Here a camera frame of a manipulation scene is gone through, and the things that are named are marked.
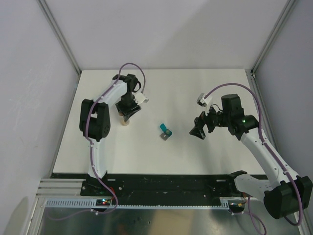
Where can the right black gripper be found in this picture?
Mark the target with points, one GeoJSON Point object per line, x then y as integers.
{"type": "Point", "coordinates": [199, 122]}

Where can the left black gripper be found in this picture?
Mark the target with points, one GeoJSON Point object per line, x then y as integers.
{"type": "Point", "coordinates": [127, 111]}

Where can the clear pill bottle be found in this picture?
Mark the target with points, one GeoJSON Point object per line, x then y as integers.
{"type": "Point", "coordinates": [125, 118]}

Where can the teal pill box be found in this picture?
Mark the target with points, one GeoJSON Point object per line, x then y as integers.
{"type": "Point", "coordinates": [164, 128]}

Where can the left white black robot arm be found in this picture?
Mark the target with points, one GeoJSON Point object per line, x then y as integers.
{"type": "Point", "coordinates": [95, 123]}

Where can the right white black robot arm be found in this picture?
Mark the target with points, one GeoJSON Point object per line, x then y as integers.
{"type": "Point", "coordinates": [283, 192]}

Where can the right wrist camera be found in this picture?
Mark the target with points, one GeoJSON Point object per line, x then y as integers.
{"type": "Point", "coordinates": [205, 101]}

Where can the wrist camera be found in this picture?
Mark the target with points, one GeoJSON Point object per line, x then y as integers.
{"type": "Point", "coordinates": [140, 98]}
{"type": "Point", "coordinates": [205, 101]}

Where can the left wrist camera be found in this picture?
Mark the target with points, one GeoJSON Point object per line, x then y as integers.
{"type": "Point", "coordinates": [140, 98]}

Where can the right aluminium frame post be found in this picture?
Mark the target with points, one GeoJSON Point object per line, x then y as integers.
{"type": "Point", "coordinates": [278, 26]}

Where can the aluminium frame post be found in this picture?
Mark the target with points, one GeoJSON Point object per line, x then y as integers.
{"type": "Point", "coordinates": [58, 34]}
{"type": "Point", "coordinates": [278, 26]}

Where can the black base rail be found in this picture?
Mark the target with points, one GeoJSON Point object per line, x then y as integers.
{"type": "Point", "coordinates": [186, 189]}

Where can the grey slotted cable duct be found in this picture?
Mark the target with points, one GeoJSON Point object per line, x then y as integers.
{"type": "Point", "coordinates": [101, 203]}

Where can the shiny metal base plate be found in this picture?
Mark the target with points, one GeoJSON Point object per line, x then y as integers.
{"type": "Point", "coordinates": [70, 221]}

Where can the left aluminium frame post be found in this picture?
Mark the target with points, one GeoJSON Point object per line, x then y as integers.
{"type": "Point", "coordinates": [58, 34]}

